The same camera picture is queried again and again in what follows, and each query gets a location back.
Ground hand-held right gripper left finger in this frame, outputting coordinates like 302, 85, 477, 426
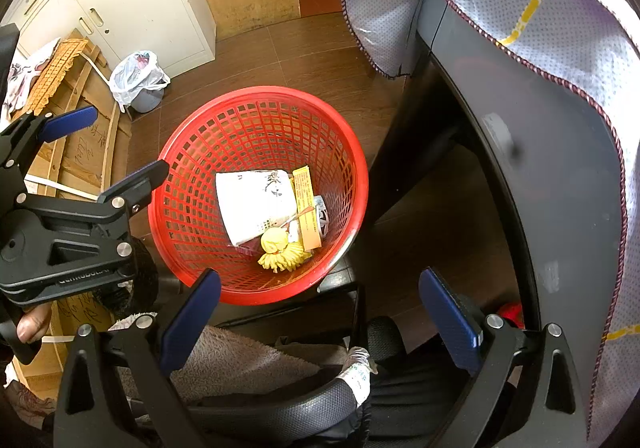
52, 267, 223, 448

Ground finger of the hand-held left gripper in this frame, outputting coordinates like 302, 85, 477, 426
0, 106, 99, 209
96, 159, 171, 221

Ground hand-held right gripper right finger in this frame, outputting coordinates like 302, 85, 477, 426
419, 266, 587, 448

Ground red plastic basket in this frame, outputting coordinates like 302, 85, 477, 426
147, 86, 371, 306

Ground yellow plastic flower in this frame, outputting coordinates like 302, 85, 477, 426
256, 227, 315, 274

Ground white printed wrapper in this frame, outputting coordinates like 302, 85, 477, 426
312, 195, 332, 245

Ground orange medicine box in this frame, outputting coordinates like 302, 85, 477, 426
291, 166, 323, 251

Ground person's left hand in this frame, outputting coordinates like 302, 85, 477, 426
15, 301, 53, 344

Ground stacked wooden boards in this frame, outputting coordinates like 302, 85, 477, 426
10, 28, 133, 399

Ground grey fleece garment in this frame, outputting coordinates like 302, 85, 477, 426
107, 312, 351, 404

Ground small red object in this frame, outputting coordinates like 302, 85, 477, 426
497, 301, 523, 329

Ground patterned pink cloth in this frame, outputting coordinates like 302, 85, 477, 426
2, 38, 61, 112

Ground bin with white plastic bag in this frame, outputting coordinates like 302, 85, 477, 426
109, 50, 171, 114

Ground white printed carton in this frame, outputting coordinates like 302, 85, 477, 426
215, 169, 298, 248

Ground white metal cabinet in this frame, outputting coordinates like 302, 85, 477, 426
0, 0, 217, 79

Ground black office chair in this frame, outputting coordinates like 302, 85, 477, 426
130, 273, 516, 448

